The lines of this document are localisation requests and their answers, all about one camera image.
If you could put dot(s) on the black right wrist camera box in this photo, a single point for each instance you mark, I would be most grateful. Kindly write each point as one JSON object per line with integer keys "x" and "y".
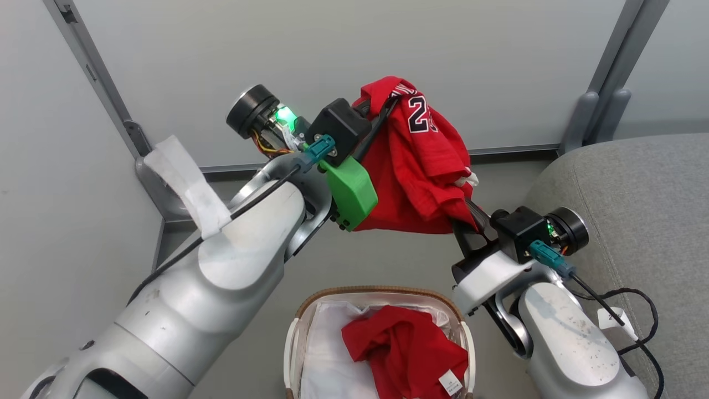
{"x": 518, "y": 231}

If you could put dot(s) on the white basket liner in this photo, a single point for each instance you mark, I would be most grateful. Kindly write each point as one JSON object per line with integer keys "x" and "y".
{"x": 327, "y": 354}

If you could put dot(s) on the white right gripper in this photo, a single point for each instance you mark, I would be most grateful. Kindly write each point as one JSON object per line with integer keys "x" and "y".
{"x": 490, "y": 274}

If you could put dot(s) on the red number jersey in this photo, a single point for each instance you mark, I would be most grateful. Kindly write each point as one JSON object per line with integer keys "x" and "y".
{"x": 421, "y": 160}

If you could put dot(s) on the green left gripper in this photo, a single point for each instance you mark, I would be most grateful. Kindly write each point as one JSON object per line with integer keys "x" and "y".
{"x": 352, "y": 191}

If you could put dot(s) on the grey fabric sofa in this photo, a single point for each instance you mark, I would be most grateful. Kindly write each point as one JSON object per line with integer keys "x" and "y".
{"x": 642, "y": 210}

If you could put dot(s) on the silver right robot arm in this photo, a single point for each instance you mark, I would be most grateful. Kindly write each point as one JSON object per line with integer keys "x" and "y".
{"x": 570, "y": 343}

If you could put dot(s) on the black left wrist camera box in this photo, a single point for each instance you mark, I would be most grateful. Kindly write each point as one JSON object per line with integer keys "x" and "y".
{"x": 339, "y": 127}

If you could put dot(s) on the white basket with brown rim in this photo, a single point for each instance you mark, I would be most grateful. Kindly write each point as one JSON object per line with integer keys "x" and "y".
{"x": 296, "y": 338}

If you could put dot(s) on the plain red garment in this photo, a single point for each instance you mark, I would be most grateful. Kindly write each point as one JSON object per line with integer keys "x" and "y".
{"x": 404, "y": 349}

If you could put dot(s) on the white cloth strip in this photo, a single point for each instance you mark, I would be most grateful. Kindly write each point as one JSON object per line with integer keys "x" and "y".
{"x": 185, "y": 183}

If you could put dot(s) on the grey double partition post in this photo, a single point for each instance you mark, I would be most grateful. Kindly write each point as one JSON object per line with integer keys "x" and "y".
{"x": 615, "y": 72}

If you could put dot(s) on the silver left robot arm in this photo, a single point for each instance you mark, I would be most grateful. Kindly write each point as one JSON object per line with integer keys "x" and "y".
{"x": 183, "y": 310}

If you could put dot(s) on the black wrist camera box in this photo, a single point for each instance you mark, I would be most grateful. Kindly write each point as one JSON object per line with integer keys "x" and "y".
{"x": 339, "y": 127}
{"x": 518, "y": 231}

